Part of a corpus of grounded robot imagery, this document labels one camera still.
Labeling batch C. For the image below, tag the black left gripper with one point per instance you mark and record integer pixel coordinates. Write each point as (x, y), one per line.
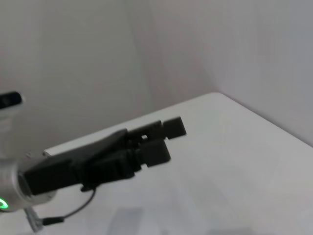
(85, 166)

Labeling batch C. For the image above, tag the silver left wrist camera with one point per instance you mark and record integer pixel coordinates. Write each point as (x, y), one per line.
(9, 102)

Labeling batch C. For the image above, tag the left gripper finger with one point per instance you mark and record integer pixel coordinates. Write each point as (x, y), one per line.
(174, 128)

